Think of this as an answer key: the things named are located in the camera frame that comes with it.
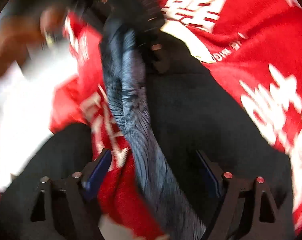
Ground black pants blue patterned stripe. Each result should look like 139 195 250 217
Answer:
100 17 295 239

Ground person's left hand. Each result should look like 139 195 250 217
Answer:
0 4 66 78

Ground white cloth yellow trim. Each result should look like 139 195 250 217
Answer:
161 20 216 63

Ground red blanket white characters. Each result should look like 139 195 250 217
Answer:
0 0 302 240

